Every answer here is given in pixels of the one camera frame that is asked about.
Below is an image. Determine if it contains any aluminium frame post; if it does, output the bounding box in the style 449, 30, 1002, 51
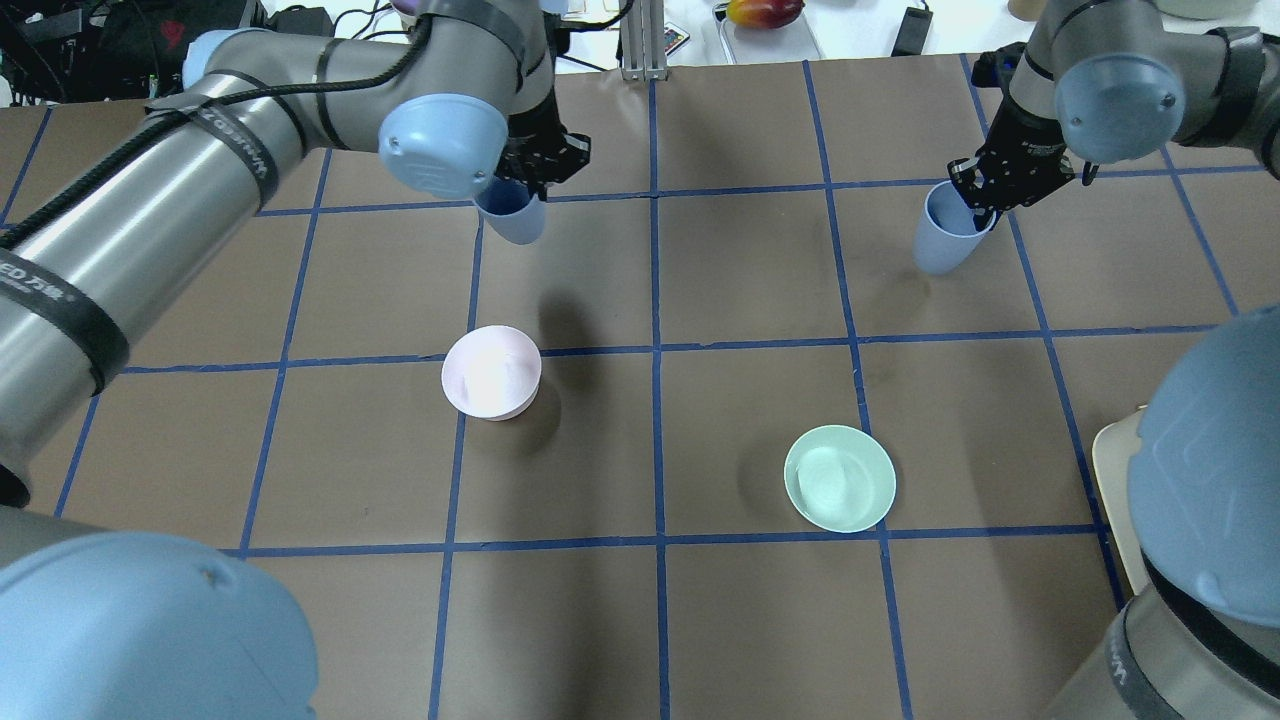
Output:
620, 1, 669, 82

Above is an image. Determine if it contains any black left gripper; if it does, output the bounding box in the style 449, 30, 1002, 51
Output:
497, 95, 593, 201

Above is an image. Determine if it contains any mint green bowl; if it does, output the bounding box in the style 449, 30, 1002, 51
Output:
783, 425, 899, 534

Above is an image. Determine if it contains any pink bowl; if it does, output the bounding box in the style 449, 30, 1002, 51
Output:
442, 325, 541, 421

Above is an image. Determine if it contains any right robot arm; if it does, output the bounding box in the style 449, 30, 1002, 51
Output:
948, 1, 1279, 719

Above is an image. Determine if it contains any black computer box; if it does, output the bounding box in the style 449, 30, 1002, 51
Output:
3, 1, 335, 106

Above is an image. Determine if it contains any black power adapter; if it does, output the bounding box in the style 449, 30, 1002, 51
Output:
890, 5, 934, 56

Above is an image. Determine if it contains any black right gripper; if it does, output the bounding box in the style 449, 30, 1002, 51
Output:
947, 100, 1100, 213

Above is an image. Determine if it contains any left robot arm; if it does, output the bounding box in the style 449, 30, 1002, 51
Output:
1, 1, 590, 719

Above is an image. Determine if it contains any red apple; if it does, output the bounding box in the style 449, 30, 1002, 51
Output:
724, 0, 805, 29

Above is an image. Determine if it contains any blue cup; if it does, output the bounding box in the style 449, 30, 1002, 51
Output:
474, 178, 547, 245
911, 181, 998, 275

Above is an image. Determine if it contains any small remote control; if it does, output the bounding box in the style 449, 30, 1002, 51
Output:
663, 22, 690, 56

